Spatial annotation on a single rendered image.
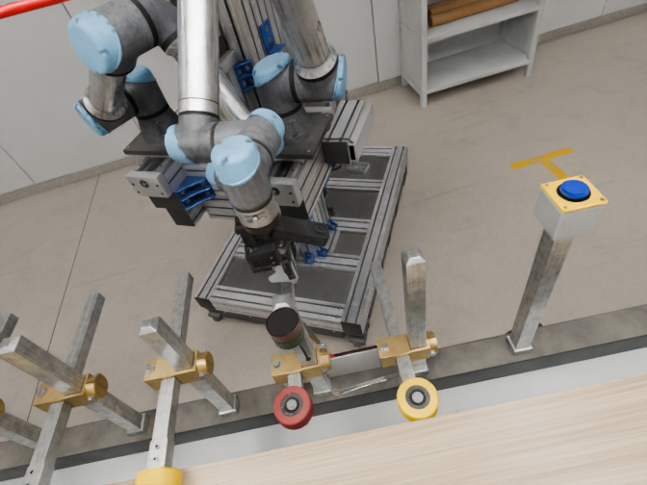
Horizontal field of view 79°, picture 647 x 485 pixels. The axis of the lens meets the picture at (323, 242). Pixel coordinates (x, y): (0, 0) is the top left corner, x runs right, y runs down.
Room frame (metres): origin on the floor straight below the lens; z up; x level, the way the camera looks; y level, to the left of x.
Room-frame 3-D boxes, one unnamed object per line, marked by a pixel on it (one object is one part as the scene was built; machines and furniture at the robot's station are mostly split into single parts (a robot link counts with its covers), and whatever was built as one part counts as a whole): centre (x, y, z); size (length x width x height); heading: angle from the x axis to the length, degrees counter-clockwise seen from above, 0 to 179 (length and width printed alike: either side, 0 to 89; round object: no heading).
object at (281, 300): (0.44, 0.11, 0.87); 0.04 x 0.04 x 0.48; 86
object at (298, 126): (1.13, 0.01, 1.09); 0.15 x 0.15 x 0.10
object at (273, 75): (1.12, 0.00, 1.21); 0.13 x 0.12 x 0.14; 67
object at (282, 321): (0.40, 0.11, 1.01); 0.06 x 0.06 x 0.22; 86
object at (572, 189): (0.41, -0.40, 1.22); 0.04 x 0.04 x 0.02
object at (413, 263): (0.43, -0.14, 0.92); 0.04 x 0.04 x 0.48; 86
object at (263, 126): (0.66, 0.08, 1.32); 0.11 x 0.11 x 0.08; 67
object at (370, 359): (0.47, 0.07, 0.75); 0.26 x 0.01 x 0.10; 86
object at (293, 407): (0.34, 0.15, 0.85); 0.08 x 0.08 x 0.11
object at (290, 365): (0.44, 0.13, 0.85); 0.14 x 0.06 x 0.05; 86
